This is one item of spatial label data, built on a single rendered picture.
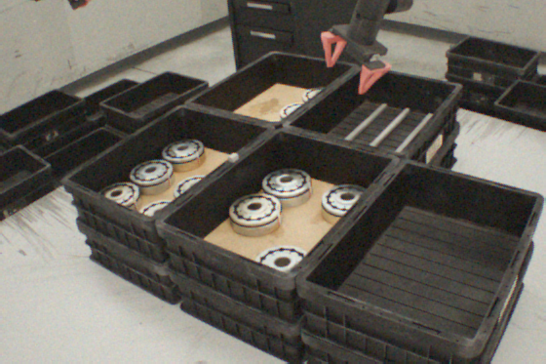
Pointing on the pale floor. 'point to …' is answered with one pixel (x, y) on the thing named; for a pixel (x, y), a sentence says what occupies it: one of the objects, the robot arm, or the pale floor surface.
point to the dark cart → (287, 14)
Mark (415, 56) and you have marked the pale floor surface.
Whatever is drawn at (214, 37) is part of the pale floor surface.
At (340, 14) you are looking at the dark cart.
